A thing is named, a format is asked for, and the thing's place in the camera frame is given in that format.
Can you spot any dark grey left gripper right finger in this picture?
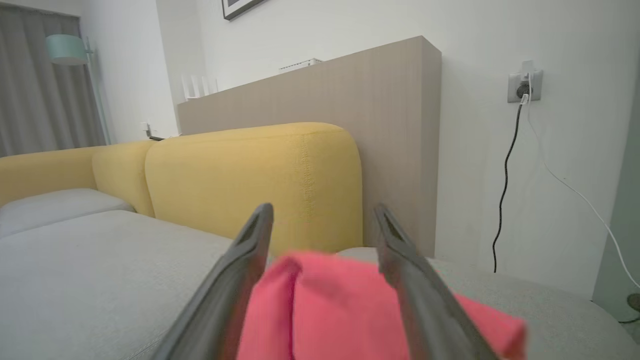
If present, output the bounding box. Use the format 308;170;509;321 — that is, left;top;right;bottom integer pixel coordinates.
374;202;501;360

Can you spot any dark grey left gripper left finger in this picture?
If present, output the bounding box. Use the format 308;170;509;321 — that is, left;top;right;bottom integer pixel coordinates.
152;202;275;360

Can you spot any red jersey with white trim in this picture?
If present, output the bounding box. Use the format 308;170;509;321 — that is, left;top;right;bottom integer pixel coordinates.
235;250;528;360

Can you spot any wide yellow sofa back cushion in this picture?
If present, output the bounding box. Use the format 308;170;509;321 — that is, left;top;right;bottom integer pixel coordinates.
145;122;363;256

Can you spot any narrow yellow sofa back cushion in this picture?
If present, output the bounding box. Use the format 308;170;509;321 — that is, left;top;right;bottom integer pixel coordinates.
91;141;157;218

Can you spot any small white power adapter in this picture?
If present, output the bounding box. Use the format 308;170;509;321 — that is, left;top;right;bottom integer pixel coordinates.
140;121;166;142

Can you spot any small grey sofa seat cushion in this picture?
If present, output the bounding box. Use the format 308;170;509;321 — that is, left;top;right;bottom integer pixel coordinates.
0;188;136;239

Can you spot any white router with antennas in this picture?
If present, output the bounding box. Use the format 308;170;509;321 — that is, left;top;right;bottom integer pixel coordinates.
180;74;219;102

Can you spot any low yellow sofa backrest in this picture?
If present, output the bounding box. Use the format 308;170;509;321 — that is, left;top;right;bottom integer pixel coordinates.
0;146;108;207

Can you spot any flat white device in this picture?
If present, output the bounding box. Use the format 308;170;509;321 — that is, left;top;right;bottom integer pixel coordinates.
278;58;323;74

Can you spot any grey curtain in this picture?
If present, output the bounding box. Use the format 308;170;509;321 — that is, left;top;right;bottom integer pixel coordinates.
0;2;107;158

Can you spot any black framed picture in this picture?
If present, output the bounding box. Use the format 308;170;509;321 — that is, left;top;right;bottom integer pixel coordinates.
221;0;268;22

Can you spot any mint green floor lamp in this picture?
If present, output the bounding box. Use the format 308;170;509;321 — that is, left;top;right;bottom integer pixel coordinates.
45;34;115;146

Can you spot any black power cable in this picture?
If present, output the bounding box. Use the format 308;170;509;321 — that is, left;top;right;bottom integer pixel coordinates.
492;82;532;273

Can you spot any grey wall socket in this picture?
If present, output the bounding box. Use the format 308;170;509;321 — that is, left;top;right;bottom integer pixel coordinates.
507;70;544;104

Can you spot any white charger cable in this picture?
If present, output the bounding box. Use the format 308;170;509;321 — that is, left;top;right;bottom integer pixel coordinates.
520;60;640;291

